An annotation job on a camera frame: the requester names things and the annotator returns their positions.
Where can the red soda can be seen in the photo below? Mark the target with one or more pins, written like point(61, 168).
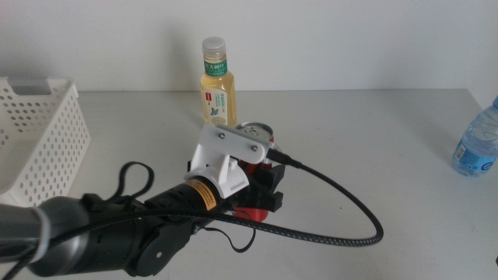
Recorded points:
point(254, 130)

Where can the clear water bottle blue label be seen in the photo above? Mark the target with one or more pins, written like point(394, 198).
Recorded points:
point(476, 151)

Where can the yellow tea bottle green label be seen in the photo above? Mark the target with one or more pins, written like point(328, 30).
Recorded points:
point(218, 97)

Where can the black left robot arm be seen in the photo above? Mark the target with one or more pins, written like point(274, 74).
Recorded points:
point(116, 241)

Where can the white perforated plastic basket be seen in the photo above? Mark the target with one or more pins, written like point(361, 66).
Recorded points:
point(50, 155)

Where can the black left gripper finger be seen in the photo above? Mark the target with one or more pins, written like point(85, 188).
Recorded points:
point(270, 177)
point(189, 166)

